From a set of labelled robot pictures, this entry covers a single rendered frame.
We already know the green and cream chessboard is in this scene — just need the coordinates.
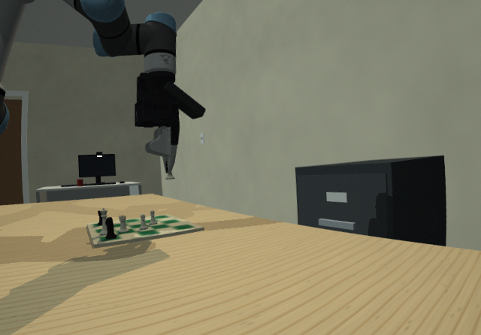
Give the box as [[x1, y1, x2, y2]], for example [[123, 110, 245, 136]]
[[87, 214, 204, 248]]

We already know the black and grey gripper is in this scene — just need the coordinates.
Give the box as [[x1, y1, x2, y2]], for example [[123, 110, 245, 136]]
[[135, 71, 180, 173]]

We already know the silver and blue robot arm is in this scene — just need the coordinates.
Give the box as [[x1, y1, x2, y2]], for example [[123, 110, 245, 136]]
[[0, 0, 205, 135]]

